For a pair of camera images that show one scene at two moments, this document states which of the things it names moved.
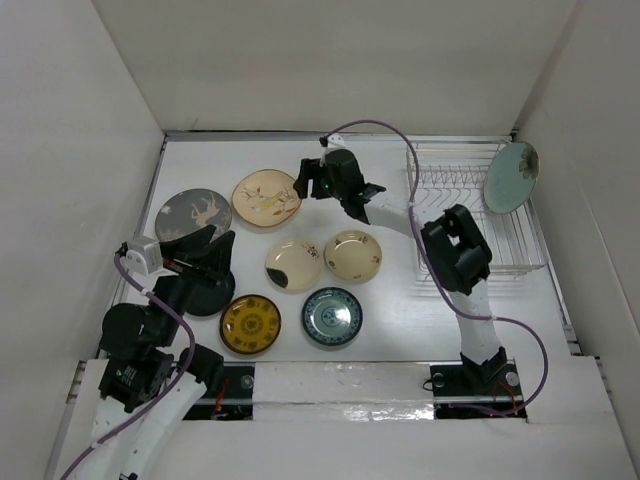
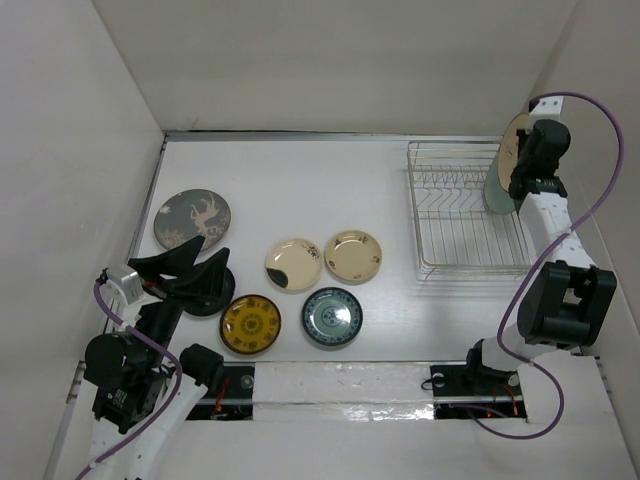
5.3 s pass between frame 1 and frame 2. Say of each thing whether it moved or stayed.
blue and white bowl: stayed
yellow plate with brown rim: stayed
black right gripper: moved
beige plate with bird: moved
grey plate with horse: stayed
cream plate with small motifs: stayed
